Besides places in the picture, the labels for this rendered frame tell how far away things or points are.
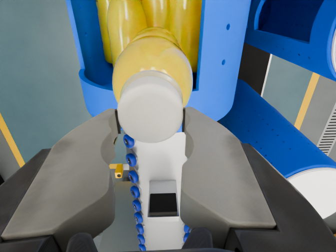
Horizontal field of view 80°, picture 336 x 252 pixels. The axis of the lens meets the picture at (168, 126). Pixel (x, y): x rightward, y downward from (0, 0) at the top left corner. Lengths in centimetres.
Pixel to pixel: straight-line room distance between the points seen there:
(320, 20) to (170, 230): 91
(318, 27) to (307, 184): 46
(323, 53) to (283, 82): 123
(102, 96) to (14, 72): 158
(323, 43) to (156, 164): 57
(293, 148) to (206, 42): 63
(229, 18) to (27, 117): 185
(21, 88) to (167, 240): 148
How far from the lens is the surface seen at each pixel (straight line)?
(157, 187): 76
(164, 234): 106
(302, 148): 83
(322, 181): 82
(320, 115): 215
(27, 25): 171
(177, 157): 72
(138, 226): 94
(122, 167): 78
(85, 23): 43
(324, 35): 59
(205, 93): 28
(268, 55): 152
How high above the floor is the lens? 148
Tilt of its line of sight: 59 degrees down
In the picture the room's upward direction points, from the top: 176 degrees clockwise
